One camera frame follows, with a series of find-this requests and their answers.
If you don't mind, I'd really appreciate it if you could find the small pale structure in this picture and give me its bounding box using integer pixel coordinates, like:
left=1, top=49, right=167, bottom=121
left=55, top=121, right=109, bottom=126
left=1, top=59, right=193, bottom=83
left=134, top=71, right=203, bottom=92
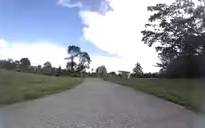
left=117, top=70, right=132, bottom=80

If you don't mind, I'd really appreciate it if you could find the tall thin tree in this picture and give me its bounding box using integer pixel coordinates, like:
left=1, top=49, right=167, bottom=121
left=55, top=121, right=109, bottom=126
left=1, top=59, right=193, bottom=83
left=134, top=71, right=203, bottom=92
left=64, top=44, right=92, bottom=74

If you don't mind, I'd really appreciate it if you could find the small dark tree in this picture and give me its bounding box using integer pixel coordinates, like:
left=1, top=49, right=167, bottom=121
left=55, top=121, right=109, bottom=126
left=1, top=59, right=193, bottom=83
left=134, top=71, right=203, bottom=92
left=131, top=62, right=145, bottom=78

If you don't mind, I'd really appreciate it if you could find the grey gravel path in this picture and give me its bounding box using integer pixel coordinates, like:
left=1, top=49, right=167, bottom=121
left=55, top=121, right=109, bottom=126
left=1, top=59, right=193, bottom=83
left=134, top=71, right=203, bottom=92
left=0, top=77, right=205, bottom=128

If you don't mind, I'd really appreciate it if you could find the grass verge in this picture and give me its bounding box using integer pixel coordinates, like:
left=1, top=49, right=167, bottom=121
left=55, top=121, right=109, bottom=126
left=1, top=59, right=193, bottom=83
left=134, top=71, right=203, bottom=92
left=103, top=76, right=205, bottom=115

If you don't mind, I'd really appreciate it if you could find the distant row of trees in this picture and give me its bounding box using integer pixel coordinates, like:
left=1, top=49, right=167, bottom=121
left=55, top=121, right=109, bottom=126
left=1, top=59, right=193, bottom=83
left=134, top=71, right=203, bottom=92
left=0, top=49, right=66, bottom=75

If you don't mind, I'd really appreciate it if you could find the grass field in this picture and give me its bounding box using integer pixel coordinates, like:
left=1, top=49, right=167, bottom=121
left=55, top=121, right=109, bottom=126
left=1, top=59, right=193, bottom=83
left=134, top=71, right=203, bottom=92
left=0, top=67, right=86, bottom=109

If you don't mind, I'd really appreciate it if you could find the large dark tree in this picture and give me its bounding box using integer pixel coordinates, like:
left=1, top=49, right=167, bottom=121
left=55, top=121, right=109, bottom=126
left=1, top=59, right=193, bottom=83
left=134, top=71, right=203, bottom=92
left=140, top=0, right=205, bottom=80

